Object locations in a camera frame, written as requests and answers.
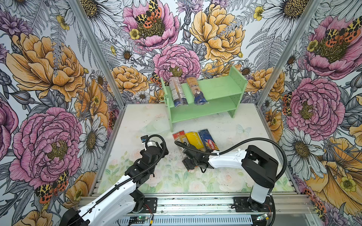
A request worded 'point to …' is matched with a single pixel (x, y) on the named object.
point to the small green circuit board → (138, 218)
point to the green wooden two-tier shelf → (224, 95)
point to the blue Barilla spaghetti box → (208, 142)
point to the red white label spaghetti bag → (180, 136)
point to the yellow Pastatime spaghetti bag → (193, 139)
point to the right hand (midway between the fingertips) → (190, 163)
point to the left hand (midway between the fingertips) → (158, 148)
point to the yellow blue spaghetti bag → (199, 99)
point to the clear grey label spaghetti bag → (179, 98)
